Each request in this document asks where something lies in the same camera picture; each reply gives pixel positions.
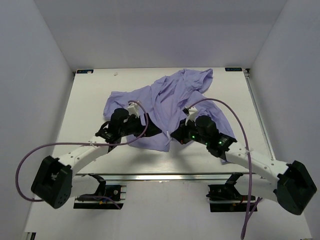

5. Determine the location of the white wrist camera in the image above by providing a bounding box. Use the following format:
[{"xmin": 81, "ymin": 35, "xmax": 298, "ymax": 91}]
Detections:
[
  {"xmin": 183, "ymin": 106, "xmax": 198, "ymax": 126},
  {"xmin": 127, "ymin": 100, "xmax": 140, "ymax": 118}
]

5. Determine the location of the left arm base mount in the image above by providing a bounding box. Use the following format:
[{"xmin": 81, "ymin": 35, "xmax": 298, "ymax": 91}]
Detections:
[{"xmin": 71, "ymin": 173, "xmax": 127, "ymax": 210}]

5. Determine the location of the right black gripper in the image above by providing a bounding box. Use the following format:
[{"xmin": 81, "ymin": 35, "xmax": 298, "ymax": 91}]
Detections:
[{"xmin": 171, "ymin": 117, "xmax": 209, "ymax": 146}]

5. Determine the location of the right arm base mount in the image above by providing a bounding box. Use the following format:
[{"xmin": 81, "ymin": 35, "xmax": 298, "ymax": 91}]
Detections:
[{"xmin": 206, "ymin": 172, "xmax": 248, "ymax": 213}]

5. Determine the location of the blue table label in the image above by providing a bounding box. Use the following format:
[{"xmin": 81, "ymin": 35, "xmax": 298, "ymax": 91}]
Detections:
[
  {"xmin": 76, "ymin": 69, "xmax": 94, "ymax": 74},
  {"xmin": 224, "ymin": 67, "xmax": 243, "ymax": 72}
]

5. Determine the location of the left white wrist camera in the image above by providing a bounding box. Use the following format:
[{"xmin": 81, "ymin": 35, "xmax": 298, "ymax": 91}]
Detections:
[{"xmin": 127, "ymin": 100, "xmax": 140, "ymax": 118}]

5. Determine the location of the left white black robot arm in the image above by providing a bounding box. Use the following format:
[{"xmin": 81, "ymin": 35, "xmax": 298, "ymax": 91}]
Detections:
[{"xmin": 31, "ymin": 108, "xmax": 162, "ymax": 209}]

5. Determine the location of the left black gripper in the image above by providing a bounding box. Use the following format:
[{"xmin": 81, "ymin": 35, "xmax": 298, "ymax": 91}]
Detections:
[{"xmin": 119, "ymin": 113, "xmax": 162, "ymax": 138}]

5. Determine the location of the right blue table label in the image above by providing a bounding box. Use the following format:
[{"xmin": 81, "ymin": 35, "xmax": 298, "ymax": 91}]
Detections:
[{"xmin": 224, "ymin": 67, "xmax": 243, "ymax": 72}]

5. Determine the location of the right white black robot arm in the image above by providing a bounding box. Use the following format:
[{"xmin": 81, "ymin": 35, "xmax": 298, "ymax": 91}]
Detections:
[{"xmin": 171, "ymin": 116, "xmax": 317, "ymax": 215}]

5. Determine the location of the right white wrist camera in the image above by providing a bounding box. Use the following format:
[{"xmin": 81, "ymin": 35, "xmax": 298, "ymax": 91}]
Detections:
[{"xmin": 183, "ymin": 106, "xmax": 198, "ymax": 126}]

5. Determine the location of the left blue table label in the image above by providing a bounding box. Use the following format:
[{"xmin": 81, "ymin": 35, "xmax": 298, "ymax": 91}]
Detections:
[{"xmin": 76, "ymin": 69, "xmax": 94, "ymax": 74}]

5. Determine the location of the lilac zip-up jacket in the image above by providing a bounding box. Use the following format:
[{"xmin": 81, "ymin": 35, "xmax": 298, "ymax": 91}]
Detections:
[{"xmin": 103, "ymin": 68, "xmax": 234, "ymax": 152}]

